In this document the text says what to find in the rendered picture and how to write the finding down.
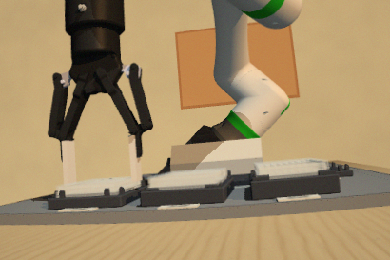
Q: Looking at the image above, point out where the beige button panel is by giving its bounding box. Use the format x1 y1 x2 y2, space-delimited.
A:
164 138 263 175

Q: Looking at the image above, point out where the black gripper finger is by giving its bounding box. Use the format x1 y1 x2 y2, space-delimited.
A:
96 63 153 182
48 70 90 184

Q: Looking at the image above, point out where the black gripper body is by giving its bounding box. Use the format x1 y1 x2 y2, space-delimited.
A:
69 28 123 95

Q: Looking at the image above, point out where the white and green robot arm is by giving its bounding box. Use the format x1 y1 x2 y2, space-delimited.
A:
65 0 302 141

